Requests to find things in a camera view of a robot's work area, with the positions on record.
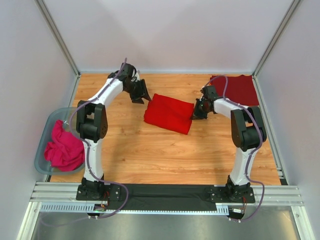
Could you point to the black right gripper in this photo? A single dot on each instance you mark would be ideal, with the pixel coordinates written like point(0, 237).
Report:
point(200, 109)

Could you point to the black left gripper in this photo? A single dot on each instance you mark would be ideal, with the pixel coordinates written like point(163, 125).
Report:
point(139, 90)

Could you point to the aluminium frame post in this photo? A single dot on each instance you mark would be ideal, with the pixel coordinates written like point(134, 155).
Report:
point(57, 35)
point(277, 35)

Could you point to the folded dark red t shirt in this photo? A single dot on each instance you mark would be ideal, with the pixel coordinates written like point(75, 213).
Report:
point(240, 89)

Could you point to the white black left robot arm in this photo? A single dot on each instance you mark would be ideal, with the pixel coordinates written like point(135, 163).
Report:
point(91, 115)

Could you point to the bright red t shirt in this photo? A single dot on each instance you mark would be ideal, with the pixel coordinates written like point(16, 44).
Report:
point(169, 113)

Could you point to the right aluminium frame post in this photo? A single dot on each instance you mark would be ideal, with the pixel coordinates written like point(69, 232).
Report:
point(277, 35)

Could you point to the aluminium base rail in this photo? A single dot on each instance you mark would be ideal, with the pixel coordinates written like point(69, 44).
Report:
point(274, 195)

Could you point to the slotted cable duct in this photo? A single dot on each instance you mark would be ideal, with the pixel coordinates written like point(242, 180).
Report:
point(94, 208)

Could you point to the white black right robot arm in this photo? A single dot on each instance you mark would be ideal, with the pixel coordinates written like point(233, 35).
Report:
point(248, 133)

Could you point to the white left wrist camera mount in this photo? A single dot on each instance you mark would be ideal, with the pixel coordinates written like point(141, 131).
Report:
point(137, 76)

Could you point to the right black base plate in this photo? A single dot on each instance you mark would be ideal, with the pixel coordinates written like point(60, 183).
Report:
point(225, 194)

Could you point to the grey plastic bin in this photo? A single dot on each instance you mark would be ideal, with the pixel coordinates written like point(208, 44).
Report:
point(40, 163)

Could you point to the left aluminium frame post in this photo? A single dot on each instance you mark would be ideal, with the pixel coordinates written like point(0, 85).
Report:
point(57, 35)

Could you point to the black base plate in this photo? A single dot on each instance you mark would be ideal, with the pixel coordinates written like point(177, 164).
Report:
point(225, 194)
point(100, 192)

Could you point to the pink t shirt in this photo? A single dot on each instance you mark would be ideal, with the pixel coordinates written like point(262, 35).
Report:
point(64, 151)

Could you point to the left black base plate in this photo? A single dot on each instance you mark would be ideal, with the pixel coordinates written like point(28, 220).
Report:
point(100, 192)

